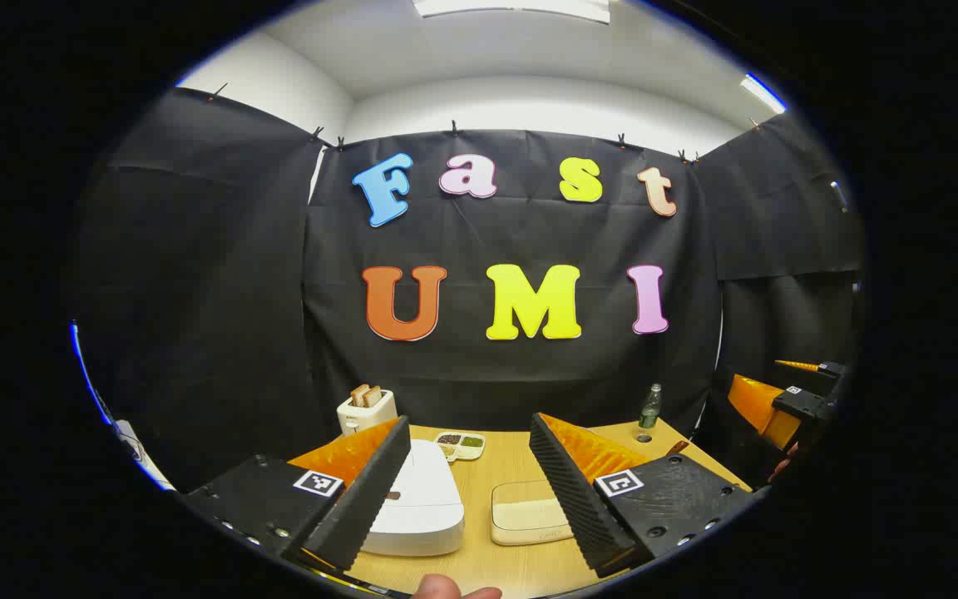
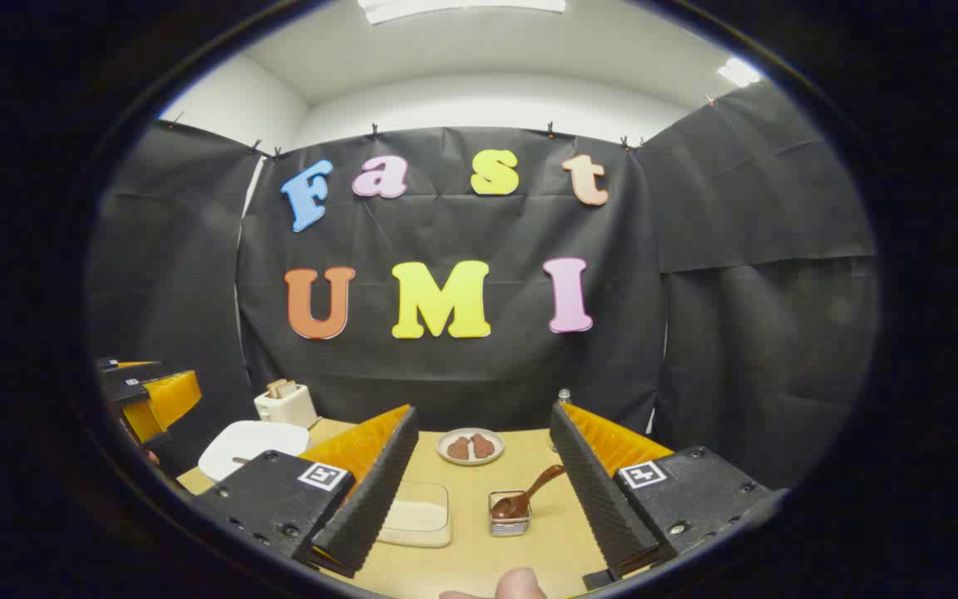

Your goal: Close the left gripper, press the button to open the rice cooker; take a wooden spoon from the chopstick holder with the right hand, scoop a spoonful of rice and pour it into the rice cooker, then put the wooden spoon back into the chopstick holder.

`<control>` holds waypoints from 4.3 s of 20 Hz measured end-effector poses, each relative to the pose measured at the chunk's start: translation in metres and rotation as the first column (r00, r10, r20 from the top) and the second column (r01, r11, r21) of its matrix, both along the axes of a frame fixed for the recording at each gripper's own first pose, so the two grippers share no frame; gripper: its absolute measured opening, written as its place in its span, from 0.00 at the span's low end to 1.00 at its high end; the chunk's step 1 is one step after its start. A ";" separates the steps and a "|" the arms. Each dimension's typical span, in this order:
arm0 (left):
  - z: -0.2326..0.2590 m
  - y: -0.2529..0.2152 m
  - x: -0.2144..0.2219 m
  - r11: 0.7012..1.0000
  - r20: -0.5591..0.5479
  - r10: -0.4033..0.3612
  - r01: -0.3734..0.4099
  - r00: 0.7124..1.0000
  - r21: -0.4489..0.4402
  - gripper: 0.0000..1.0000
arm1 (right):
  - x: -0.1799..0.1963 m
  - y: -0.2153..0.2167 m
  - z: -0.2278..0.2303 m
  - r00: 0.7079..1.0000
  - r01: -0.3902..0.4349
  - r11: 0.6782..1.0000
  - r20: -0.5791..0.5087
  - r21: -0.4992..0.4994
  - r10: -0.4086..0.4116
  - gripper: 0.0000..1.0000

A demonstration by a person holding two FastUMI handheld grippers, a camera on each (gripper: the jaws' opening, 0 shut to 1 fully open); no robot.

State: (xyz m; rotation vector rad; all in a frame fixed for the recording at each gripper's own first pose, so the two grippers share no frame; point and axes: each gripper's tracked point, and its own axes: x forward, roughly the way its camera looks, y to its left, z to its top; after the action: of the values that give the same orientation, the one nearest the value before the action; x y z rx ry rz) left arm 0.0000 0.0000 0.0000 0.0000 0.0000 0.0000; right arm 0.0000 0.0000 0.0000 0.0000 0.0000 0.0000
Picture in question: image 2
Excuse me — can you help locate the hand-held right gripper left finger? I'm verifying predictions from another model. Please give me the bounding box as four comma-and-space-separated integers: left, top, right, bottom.
192, 404, 420, 579

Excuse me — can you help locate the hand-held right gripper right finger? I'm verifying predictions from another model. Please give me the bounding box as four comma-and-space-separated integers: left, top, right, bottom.
549, 402, 789, 592

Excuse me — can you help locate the brown wooden spoon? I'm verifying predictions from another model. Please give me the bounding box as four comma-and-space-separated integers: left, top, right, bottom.
491, 464, 567, 521

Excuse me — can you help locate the white rice cooker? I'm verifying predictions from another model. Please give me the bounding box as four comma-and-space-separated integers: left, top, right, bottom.
199, 420, 311, 483

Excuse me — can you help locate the small white plate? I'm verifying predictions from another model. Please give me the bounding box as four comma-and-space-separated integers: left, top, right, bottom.
437, 428, 505, 466

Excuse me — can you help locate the white toaster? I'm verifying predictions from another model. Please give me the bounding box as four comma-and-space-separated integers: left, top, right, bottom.
254, 381, 319, 429

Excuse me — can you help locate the black backdrop cloth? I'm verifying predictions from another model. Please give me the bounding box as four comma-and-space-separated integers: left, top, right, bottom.
86, 79, 879, 492

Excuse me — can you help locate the ceiling light panel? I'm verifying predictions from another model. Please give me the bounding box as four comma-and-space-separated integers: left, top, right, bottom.
716, 58, 763, 88
358, 0, 567, 24

